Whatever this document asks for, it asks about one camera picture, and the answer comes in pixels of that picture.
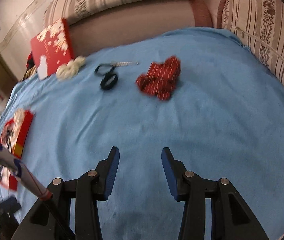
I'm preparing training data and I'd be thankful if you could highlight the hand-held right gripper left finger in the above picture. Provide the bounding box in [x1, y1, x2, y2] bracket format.
[11, 146, 120, 240]

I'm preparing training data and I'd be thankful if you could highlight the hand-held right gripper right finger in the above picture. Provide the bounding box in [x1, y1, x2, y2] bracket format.
[161, 147, 270, 240]

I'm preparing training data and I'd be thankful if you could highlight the red gift box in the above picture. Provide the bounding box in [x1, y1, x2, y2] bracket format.
[0, 109, 34, 191]

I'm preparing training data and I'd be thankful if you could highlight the red dotted scrunchie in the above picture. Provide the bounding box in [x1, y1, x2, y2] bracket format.
[135, 56, 182, 101]

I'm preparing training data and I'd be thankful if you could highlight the blue blanket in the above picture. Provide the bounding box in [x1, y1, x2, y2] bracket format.
[0, 27, 284, 240]

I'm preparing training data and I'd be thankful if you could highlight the cream scrunchie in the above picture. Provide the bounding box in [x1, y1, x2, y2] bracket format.
[56, 56, 86, 81]

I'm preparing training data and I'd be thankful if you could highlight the dark patterned cloth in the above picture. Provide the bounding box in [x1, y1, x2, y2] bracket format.
[23, 53, 40, 81]

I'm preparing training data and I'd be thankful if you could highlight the red flowered box lid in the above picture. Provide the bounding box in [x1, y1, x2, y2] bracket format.
[30, 18, 75, 81]

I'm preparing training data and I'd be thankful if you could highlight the pink brown sofa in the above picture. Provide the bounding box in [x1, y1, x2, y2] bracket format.
[67, 0, 235, 58]

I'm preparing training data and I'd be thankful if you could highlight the square striped floral cushion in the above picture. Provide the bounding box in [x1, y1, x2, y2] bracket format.
[220, 0, 284, 117]

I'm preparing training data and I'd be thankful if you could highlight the white blue-striped cable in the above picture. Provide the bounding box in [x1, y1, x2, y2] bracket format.
[0, 127, 75, 240]

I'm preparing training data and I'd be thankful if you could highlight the thick black hair tie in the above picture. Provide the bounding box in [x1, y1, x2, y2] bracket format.
[100, 73, 119, 91]

